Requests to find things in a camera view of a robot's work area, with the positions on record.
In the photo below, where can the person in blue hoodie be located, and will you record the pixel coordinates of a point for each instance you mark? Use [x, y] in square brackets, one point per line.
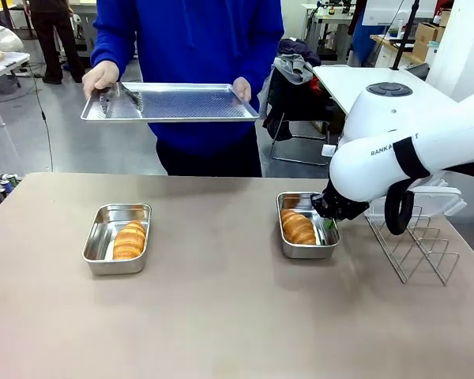
[189, 47]

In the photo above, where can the wooden workbench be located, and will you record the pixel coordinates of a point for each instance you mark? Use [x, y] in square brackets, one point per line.
[391, 41]

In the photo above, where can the white table with bread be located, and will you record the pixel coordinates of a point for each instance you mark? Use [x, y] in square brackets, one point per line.
[0, 67]

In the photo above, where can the golden croissant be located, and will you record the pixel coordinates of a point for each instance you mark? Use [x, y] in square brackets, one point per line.
[129, 241]
[298, 228]

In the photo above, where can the person in black clothes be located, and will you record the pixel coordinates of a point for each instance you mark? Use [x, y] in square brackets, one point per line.
[53, 35]

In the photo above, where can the person's right hand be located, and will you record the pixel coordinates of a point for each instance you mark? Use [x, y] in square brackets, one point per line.
[100, 77]

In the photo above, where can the person's right forearm blue sleeve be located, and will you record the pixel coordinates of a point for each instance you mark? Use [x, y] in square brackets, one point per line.
[108, 43]

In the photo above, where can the person's left hand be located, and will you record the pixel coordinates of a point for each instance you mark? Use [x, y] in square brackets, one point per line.
[243, 88]

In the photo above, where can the person's left forearm blue sleeve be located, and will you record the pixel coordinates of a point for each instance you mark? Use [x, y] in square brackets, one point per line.
[260, 55]

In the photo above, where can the drink cans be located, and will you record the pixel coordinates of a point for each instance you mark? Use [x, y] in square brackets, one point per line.
[2, 185]

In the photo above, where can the steel rectangular container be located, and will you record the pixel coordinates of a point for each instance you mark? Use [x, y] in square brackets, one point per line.
[102, 237]
[328, 245]

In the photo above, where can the white rounded appliance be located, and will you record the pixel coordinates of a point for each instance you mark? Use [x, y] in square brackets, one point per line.
[2, 37]

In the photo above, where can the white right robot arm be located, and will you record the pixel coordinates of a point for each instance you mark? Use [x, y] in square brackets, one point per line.
[418, 150]

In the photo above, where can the cardboard box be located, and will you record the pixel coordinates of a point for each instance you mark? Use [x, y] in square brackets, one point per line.
[426, 37]

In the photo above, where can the white side table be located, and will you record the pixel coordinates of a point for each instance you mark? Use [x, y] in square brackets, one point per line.
[339, 83]

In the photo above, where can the chair with draped clothes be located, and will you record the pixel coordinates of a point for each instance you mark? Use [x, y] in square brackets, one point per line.
[292, 91]

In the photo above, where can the silver baking tray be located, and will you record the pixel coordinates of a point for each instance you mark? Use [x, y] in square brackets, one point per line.
[189, 104]

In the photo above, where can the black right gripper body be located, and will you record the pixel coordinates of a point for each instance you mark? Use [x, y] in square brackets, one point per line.
[339, 205]

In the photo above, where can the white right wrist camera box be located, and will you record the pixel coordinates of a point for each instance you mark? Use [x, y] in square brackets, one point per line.
[328, 150]

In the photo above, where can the black tripod pole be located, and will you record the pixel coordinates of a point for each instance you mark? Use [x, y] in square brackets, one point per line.
[403, 35]

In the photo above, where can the clear plastic container lid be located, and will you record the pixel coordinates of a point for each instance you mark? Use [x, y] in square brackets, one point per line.
[438, 197]

